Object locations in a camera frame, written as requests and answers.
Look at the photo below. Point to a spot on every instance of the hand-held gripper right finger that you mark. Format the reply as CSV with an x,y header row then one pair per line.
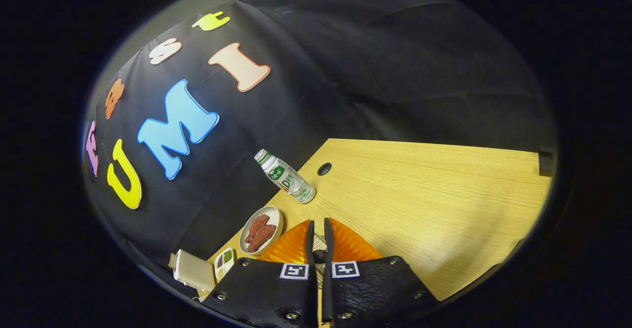
x,y
328,278

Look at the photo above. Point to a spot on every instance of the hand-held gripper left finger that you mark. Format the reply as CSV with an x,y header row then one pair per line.
x,y
261,288

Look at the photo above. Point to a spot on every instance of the white divided dish with beans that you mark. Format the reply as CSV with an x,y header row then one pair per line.
x,y
220,271

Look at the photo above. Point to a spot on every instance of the beige plate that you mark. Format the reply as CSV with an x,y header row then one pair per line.
x,y
274,217

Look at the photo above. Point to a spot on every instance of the brown meat piece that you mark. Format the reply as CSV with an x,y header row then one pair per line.
x,y
256,228
264,237

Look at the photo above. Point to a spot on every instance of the white toaster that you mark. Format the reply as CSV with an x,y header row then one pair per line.
x,y
195,271

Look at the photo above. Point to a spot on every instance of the brown toast slice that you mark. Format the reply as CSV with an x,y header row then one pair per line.
x,y
172,261

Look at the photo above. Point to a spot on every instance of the white bottle with green label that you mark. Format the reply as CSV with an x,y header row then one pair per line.
x,y
286,177

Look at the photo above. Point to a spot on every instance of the black block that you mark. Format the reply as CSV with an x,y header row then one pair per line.
x,y
546,162

